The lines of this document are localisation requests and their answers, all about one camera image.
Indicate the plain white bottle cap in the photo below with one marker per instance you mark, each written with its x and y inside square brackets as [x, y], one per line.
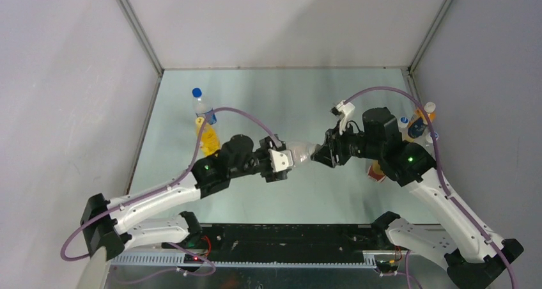
[314, 149]

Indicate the clear bottle blue label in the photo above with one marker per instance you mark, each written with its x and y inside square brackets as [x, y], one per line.
[202, 107]

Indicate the yellow juice bottle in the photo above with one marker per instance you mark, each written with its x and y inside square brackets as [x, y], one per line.
[209, 143]

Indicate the orange navy label bottle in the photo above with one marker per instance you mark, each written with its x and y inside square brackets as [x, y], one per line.
[418, 123]

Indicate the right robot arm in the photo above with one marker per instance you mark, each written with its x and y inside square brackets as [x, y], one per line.
[472, 255]

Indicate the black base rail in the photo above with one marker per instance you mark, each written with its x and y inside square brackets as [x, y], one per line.
[289, 243]

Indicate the clear Pocari bottle rear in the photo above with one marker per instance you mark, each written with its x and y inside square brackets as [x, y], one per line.
[403, 123]

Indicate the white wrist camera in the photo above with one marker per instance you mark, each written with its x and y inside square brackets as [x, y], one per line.
[280, 160]
[343, 111]

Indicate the aluminium frame front rail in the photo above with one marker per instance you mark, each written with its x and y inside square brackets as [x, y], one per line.
[163, 255]

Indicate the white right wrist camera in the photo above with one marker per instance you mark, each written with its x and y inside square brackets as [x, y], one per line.
[343, 111]

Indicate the red gold label tea bottle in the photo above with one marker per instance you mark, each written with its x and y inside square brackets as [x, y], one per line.
[375, 173]

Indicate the clear pocari bottle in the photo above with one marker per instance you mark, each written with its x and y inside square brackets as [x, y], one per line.
[403, 123]
[430, 139]

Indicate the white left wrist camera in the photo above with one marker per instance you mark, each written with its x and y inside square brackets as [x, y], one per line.
[280, 160]

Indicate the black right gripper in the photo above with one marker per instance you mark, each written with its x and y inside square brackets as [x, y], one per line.
[335, 139]

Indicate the clear square bottle cream label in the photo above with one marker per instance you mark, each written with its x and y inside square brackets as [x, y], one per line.
[300, 152]

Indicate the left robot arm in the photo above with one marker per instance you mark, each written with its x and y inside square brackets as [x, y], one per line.
[127, 222]

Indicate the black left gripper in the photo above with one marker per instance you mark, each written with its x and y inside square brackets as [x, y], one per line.
[271, 176]

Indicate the clear Pocari bottle front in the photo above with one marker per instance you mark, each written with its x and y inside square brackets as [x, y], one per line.
[430, 139]

